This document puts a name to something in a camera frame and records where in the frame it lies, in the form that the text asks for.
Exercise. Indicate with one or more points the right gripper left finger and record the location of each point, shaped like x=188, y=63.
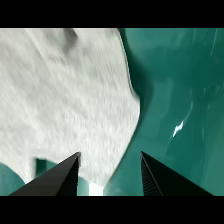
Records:
x=60, y=178

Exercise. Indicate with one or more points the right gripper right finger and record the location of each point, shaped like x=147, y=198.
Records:
x=160, y=181

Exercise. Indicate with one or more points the white garment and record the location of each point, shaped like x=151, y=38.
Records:
x=63, y=106

